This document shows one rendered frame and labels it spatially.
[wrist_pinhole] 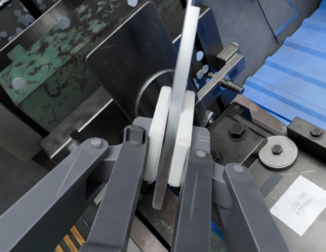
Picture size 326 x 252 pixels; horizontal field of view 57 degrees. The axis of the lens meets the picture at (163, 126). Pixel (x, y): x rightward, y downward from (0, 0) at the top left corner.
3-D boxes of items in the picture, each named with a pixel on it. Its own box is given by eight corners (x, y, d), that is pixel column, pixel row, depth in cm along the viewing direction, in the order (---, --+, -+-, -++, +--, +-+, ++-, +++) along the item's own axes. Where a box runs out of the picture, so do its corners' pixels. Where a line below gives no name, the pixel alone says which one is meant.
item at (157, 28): (48, 35, 51) (84, 61, 42) (108, -17, 53) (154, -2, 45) (119, 118, 70) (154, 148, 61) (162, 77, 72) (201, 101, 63)
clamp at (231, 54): (184, 87, 70) (216, 106, 64) (232, 40, 73) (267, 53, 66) (191, 103, 75) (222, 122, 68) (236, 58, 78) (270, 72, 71)
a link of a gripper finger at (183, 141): (176, 141, 15) (190, 144, 15) (185, 89, 21) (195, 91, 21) (167, 186, 17) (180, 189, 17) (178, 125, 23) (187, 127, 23)
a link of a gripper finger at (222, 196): (185, 175, 14) (249, 188, 14) (190, 124, 18) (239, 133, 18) (179, 199, 15) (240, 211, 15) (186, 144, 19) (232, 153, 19)
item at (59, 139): (37, 143, 60) (48, 159, 56) (192, 0, 67) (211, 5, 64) (112, 198, 83) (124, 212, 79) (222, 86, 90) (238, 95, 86)
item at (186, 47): (187, 8, 48) (192, 9, 48) (155, 192, 44) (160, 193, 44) (227, -228, 19) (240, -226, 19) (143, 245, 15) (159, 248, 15)
